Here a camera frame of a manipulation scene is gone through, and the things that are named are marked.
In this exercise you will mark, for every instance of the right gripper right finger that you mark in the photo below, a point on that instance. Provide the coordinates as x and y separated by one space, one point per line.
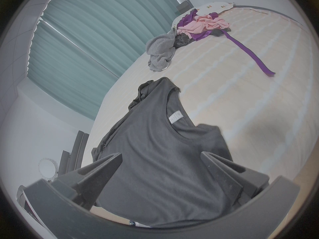
231 178

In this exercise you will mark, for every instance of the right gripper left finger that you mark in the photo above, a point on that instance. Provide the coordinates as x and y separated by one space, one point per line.
92 178

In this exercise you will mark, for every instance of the black T-shirt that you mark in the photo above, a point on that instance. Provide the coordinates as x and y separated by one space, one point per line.
154 158

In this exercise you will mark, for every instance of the bed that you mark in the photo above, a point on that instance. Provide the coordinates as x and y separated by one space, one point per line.
249 96

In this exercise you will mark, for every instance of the pile of clothes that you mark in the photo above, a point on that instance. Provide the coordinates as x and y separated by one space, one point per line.
201 25

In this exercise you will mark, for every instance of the dark grey chair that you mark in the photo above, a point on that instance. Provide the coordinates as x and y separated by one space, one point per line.
74 153

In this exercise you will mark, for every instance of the blue-green curtain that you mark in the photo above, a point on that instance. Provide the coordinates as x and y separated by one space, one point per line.
99 33

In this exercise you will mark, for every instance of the grey garment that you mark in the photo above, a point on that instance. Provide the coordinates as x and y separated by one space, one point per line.
160 48

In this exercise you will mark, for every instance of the white printed pillow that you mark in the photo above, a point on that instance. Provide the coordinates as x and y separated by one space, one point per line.
219 6

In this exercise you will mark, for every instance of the dark bedside table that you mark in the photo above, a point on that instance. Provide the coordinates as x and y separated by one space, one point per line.
183 6

